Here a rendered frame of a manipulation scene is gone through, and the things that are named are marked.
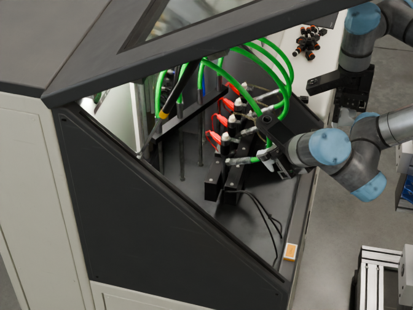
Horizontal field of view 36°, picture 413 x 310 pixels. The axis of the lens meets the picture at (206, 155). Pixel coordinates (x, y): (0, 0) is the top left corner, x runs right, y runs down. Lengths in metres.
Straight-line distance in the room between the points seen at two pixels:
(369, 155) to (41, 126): 0.74
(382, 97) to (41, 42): 2.66
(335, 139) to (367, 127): 0.16
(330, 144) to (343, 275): 1.67
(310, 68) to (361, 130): 0.91
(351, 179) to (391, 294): 1.35
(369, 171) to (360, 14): 0.35
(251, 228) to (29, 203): 0.67
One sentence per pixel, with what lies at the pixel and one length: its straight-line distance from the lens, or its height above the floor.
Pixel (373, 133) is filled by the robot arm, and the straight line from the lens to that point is 1.43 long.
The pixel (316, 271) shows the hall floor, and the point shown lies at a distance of 2.92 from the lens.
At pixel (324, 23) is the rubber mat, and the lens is 2.59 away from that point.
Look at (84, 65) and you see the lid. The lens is 1.39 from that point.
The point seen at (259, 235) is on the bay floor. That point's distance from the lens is 1.94.
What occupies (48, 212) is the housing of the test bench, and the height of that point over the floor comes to 1.07.
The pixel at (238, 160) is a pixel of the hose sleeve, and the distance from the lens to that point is 1.68.
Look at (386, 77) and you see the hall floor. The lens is 4.04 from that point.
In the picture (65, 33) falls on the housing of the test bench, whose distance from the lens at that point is 1.57.
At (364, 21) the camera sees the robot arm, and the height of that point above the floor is 1.58.
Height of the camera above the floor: 2.33
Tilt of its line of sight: 44 degrees down
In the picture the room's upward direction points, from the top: straight up
